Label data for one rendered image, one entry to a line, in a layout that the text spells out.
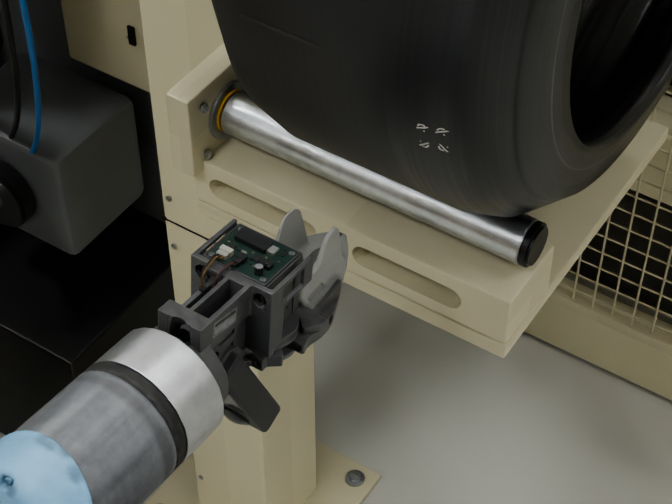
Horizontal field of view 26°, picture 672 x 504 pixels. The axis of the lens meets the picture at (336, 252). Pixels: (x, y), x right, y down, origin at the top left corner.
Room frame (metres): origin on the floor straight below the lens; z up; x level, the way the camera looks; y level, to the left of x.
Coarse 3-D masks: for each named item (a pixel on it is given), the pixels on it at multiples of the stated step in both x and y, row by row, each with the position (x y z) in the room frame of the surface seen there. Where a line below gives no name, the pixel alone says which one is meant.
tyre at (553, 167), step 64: (256, 0) 0.89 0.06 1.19; (320, 0) 0.86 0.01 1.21; (384, 0) 0.83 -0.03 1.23; (448, 0) 0.81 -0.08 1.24; (512, 0) 0.81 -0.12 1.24; (576, 0) 0.84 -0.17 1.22; (640, 0) 1.19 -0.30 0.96; (256, 64) 0.90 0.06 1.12; (320, 64) 0.86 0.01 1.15; (384, 64) 0.83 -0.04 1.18; (448, 64) 0.80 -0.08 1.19; (512, 64) 0.80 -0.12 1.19; (576, 64) 1.14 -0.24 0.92; (640, 64) 1.11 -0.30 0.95; (320, 128) 0.89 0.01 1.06; (384, 128) 0.84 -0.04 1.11; (512, 128) 0.81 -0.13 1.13; (576, 128) 1.05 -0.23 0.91; (640, 128) 1.03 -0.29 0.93; (448, 192) 0.84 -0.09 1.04; (512, 192) 0.84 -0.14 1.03; (576, 192) 0.91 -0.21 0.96
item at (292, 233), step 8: (288, 216) 0.78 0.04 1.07; (296, 216) 0.79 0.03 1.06; (280, 224) 0.78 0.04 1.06; (288, 224) 0.78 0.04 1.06; (296, 224) 0.79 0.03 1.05; (280, 232) 0.77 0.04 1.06; (288, 232) 0.78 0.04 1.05; (296, 232) 0.79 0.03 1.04; (304, 232) 0.79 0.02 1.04; (280, 240) 0.77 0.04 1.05; (288, 240) 0.78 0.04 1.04; (296, 240) 0.78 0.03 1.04; (304, 240) 0.79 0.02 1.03; (312, 240) 0.80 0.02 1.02; (320, 240) 0.80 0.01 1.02; (296, 248) 0.78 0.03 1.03; (304, 248) 0.79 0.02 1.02; (312, 248) 0.79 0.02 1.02; (304, 256) 0.78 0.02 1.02
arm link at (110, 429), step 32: (96, 384) 0.59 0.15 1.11; (128, 384) 0.59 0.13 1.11; (32, 416) 0.57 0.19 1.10; (64, 416) 0.56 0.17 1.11; (96, 416) 0.56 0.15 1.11; (128, 416) 0.56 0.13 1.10; (160, 416) 0.57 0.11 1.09; (0, 448) 0.54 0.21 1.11; (32, 448) 0.53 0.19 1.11; (64, 448) 0.53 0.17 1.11; (96, 448) 0.54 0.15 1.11; (128, 448) 0.54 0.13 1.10; (160, 448) 0.56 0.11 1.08; (0, 480) 0.51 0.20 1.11; (32, 480) 0.51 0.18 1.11; (64, 480) 0.51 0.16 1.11; (96, 480) 0.52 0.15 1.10; (128, 480) 0.53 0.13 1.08; (160, 480) 0.55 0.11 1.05
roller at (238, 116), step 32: (224, 128) 1.07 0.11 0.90; (256, 128) 1.05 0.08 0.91; (288, 160) 1.03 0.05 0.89; (320, 160) 1.01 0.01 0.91; (384, 192) 0.97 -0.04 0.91; (416, 192) 0.96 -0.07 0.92; (448, 224) 0.93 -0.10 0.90; (480, 224) 0.92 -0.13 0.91; (512, 224) 0.92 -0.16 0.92; (544, 224) 0.92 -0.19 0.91; (512, 256) 0.90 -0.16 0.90
